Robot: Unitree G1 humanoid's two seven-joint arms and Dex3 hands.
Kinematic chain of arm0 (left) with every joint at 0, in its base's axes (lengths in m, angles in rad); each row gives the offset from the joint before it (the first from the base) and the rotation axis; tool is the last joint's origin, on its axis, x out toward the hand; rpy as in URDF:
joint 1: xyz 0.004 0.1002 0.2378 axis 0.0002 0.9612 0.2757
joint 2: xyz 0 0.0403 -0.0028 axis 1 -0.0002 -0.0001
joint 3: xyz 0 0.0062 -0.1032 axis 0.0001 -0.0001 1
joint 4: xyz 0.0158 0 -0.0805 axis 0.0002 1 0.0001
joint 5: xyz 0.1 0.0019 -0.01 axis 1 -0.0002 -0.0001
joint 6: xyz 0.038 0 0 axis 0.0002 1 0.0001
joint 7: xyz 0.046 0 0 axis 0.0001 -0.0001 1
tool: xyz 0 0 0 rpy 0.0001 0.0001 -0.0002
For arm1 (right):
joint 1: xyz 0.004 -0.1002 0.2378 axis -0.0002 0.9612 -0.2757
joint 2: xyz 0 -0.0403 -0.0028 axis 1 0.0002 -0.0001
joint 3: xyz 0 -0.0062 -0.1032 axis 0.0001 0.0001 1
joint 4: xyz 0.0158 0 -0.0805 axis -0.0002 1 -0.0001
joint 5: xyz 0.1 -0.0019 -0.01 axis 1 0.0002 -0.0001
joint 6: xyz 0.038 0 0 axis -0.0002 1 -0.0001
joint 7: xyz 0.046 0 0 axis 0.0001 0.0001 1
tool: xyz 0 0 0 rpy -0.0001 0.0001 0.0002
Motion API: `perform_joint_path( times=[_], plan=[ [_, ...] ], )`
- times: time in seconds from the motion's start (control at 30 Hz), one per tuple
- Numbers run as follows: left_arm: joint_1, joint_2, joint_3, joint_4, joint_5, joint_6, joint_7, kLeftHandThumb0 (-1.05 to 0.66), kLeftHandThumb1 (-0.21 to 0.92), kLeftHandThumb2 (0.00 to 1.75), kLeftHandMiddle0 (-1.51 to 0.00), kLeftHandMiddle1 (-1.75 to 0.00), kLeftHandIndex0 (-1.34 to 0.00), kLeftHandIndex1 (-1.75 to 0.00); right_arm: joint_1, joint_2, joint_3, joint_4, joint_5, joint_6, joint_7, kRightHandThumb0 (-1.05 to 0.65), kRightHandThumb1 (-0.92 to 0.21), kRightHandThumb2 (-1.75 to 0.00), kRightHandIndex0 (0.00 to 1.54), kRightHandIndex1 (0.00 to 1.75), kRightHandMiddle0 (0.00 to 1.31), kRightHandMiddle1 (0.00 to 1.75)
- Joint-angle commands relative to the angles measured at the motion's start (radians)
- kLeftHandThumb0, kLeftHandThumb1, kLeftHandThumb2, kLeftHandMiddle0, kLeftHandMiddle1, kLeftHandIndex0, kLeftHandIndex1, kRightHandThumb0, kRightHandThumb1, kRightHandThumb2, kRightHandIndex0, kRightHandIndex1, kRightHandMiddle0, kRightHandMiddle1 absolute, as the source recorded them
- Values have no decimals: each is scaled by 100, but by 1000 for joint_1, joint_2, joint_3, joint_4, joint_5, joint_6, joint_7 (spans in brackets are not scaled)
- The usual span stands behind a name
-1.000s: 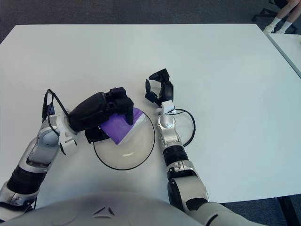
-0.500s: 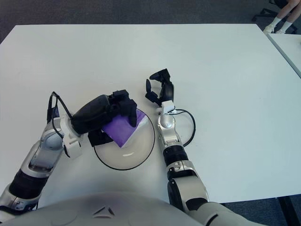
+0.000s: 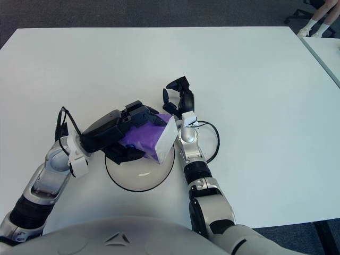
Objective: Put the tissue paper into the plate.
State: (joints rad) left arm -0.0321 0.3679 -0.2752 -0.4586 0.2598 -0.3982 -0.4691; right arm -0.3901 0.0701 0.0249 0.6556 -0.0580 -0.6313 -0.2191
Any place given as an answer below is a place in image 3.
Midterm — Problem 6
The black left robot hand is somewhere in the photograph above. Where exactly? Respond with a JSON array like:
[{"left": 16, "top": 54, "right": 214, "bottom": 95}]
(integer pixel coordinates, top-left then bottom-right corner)
[{"left": 79, "top": 100, "right": 171, "bottom": 165}]

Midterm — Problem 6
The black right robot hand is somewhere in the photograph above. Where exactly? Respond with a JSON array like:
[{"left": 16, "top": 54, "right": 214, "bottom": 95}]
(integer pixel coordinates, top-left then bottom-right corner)
[{"left": 161, "top": 75, "right": 196, "bottom": 120}]

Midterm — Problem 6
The purple tissue paper pack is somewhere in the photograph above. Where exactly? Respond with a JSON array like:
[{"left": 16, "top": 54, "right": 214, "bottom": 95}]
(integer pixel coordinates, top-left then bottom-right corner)
[{"left": 118, "top": 114, "right": 178, "bottom": 164}]

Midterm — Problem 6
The white plate black rim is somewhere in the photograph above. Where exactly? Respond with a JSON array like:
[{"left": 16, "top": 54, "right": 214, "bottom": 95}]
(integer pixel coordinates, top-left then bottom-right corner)
[{"left": 104, "top": 143, "right": 176, "bottom": 192}]

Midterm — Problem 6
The grey robot torso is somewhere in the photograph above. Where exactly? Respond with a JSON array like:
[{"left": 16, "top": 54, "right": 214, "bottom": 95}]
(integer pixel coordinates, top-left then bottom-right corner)
[{"left": 0, "top": 215, "right": 226, "bottom": 255}]

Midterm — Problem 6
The black office chair base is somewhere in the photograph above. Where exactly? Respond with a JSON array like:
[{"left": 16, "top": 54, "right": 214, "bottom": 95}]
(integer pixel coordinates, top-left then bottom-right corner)
[{"left": 283, "top": 0, "right": 335, "bottom": 24}]

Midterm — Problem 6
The white neighbouring table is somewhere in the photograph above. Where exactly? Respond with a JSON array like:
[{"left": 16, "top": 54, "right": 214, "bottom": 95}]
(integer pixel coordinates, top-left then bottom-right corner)
[{"left": 302, "top": 36, "right": 340, "bottom": 88}]

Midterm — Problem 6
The black table leg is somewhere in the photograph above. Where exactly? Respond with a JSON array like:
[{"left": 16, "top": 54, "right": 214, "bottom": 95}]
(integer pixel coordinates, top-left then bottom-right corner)
[{"left": 313, "top": 220, "right": 340, "bottom": 255}]

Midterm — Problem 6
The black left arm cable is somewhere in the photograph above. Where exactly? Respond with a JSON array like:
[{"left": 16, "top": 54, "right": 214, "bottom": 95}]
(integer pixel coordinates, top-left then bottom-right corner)
[{"left": 54, "top": 106, "right": 83, "bottom": 149}]

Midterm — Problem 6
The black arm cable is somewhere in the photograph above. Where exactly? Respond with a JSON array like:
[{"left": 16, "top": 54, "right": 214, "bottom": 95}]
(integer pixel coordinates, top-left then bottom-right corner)
[
  {"left": 195, "top": 121, "right": 221, "bottom": 164},
  {"left": 54, "top": 106, "right": 83, "bottom": 149}
]

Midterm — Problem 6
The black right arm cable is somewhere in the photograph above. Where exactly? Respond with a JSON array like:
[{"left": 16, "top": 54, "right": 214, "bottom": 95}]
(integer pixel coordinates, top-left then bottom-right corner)
[{"left": 195, "top": 121, "right": 221, "bottom": 164}]

